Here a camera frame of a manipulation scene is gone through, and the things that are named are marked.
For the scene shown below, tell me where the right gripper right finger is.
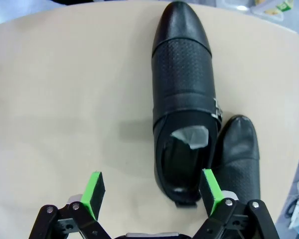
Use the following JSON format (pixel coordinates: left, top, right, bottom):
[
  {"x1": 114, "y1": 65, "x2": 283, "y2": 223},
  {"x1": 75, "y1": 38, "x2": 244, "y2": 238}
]
[{"x1": 193, "y1": 168, "x2": 281, "y2": 239}]

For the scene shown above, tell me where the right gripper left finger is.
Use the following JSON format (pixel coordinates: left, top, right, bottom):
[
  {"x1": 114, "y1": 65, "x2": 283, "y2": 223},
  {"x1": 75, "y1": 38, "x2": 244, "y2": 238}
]
[{"x1": 27, "y1": 171, "x2": 110, "y2": 239}]

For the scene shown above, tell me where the green and white carton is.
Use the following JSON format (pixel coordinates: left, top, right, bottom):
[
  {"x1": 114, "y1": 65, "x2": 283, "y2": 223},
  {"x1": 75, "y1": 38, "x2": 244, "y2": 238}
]
[{"x1": 276, "y1": 0, "x2": 296, "y2": 12}]

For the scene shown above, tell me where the black perforated dress shoe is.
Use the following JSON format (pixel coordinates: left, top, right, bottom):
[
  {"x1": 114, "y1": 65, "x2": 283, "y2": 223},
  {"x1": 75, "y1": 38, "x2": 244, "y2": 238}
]
[
  {"x1": 150, "y1": 1, "x2": 224, "y2": 209},
  {"x1": 210, "y1": 114, "x2": 262, "y2": 204}
]

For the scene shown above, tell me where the clear plastic box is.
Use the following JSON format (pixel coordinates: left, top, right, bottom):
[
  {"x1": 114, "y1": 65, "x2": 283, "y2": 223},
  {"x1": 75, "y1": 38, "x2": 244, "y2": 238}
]
[{"x1": 224, "y1": 0, "x2": 287, "y2": 23}]

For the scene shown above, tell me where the white paper shoe stuffing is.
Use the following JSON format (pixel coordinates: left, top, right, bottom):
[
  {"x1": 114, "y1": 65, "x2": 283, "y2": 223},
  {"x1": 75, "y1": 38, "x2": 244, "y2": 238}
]
[{"x1": 169, "y1": 125, "x2": 210, "y2": 150}]

